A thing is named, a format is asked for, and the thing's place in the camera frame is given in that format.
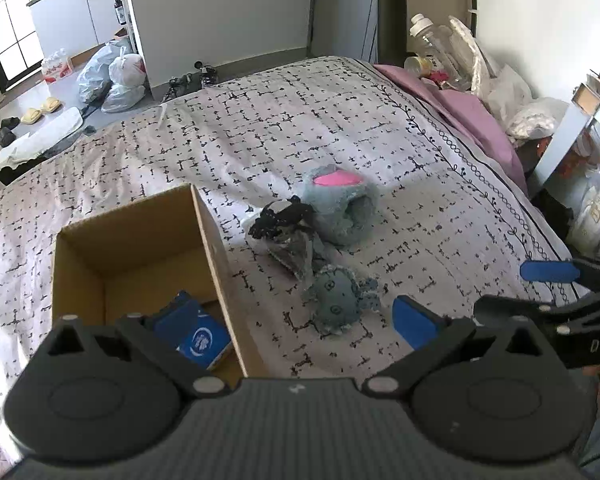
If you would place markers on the white kitchen cabinet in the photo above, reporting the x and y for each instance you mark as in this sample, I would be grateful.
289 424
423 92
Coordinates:
70 15

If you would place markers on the white garbage bag red print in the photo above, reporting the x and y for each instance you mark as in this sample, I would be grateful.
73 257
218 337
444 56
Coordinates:
127 70

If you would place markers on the red white package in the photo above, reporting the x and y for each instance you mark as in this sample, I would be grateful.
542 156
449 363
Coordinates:
56 66

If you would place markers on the grey pink plush slipper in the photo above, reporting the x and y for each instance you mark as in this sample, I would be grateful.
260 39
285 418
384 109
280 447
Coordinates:
340 215

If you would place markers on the black slipper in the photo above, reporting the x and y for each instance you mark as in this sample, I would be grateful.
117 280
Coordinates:
4 136
10 122

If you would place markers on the brown cardboard box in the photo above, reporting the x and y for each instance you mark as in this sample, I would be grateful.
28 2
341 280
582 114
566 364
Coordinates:
130 240

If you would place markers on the grey translucent garbage bag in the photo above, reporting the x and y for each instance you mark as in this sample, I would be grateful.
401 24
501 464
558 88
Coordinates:
96 75

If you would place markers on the clear crumpled plastic wrapper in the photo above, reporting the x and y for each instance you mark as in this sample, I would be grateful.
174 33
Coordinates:
467 47

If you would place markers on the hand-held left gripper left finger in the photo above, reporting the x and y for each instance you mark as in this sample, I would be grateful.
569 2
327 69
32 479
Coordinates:
171 319

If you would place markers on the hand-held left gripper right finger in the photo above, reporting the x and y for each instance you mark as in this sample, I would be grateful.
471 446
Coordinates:
415 322

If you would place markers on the pink bed sheet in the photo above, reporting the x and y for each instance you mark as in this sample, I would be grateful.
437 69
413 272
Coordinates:
475 115

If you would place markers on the clear bag of goods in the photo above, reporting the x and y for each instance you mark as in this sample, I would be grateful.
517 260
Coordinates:
597 215

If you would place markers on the small white garbage bag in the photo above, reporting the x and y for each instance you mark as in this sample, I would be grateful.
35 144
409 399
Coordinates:
124 97

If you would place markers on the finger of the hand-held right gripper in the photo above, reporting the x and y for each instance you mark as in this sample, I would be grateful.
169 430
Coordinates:
550 271
515 307

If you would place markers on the grey frayed cloth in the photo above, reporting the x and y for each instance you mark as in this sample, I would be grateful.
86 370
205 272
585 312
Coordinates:
295 256

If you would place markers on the yellow lidded jar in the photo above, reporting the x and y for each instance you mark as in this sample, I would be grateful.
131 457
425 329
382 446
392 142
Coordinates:
420 65

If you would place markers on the blue packet with white print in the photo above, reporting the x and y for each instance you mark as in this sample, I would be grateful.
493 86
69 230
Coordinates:
204 344

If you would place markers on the black white lace cloth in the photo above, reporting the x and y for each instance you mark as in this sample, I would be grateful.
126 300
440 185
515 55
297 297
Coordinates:
276 219

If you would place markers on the white plastic bag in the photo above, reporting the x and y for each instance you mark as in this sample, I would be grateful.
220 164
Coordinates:
525 110

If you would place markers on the grey fish plush toy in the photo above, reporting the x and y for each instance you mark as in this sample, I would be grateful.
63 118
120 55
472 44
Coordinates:
335 301

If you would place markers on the clear plastic bottle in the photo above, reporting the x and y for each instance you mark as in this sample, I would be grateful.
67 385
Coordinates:
432 36

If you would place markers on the dark cloth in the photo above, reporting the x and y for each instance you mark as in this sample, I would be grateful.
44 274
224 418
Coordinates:
10 172

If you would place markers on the dark spray bottle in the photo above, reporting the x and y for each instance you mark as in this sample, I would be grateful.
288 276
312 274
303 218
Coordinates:
118 9

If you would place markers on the white floor mat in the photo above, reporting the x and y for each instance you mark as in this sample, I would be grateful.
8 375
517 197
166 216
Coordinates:
45 135

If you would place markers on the white shelf unit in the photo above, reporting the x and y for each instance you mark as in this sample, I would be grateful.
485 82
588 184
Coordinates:
562 140

